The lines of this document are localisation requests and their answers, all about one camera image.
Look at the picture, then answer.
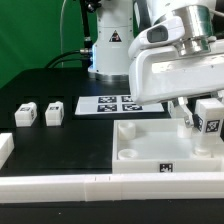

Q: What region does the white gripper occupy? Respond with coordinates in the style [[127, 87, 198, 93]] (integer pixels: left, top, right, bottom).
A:
[[129, 44, 224, 128]]

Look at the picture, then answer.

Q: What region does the white square tabletop tray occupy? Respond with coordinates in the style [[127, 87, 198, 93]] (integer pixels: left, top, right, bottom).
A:
[[112, 119, 224, 174]]

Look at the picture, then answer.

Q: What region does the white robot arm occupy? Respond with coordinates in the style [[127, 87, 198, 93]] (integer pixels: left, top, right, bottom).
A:
[[128, 0, 224, 127]]

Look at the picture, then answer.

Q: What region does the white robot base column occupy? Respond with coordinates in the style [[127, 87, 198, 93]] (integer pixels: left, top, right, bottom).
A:
[[88, 0, 134, 82]]

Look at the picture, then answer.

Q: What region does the white front fence bar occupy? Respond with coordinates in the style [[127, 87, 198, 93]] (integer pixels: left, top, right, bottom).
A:
[[0, 172, 224, 203]]

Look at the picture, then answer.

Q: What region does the white sheet with tags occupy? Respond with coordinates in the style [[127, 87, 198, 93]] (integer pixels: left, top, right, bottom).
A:
[[75, 95, 164, 115]]

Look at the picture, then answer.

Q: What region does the white left fence piece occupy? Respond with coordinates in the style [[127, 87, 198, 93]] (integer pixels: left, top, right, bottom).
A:
[[0, 133, 14, 169]]

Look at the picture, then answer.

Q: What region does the black cable bundle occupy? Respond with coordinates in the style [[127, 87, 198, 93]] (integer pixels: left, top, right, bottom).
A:
[[44, 48, 93, 69]]

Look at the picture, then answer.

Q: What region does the white thin cable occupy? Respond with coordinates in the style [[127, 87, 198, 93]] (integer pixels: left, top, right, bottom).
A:
[[59, 0, 68, 56]]

